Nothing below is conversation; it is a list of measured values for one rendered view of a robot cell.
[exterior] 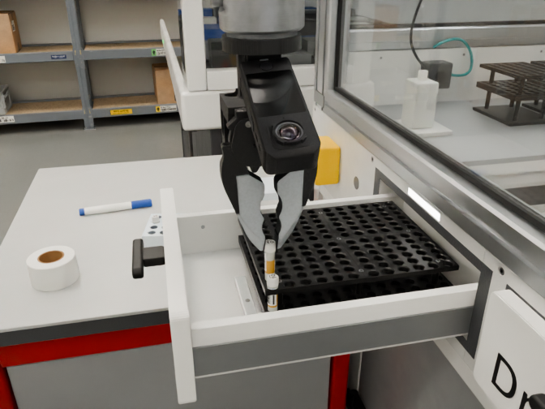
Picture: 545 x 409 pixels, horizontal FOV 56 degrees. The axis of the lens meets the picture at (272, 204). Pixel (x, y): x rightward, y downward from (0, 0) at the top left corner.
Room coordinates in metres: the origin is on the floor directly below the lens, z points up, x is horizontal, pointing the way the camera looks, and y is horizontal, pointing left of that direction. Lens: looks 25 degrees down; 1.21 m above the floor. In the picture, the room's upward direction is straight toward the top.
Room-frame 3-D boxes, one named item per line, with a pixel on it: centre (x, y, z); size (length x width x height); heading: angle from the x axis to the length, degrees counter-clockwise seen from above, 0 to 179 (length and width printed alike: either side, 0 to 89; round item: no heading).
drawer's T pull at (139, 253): (0.50, 0.14, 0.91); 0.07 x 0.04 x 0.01; 13
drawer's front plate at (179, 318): (0.51, 0.11, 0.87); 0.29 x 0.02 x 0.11; 13
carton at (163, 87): (4.35, 0.79, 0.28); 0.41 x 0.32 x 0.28; 106
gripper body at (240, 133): (0.49, 0.01, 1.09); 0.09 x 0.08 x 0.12; 13
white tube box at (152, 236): (0.79, 0.15, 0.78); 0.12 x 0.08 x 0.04; 92
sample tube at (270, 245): (0.47, 0.00, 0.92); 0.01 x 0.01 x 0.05
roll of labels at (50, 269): (0.67, 0.34, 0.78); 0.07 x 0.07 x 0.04
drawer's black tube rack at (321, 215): (0.55, -0.08, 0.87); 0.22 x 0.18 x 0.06; 103
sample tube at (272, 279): (0.45, 0.00, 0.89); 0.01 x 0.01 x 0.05
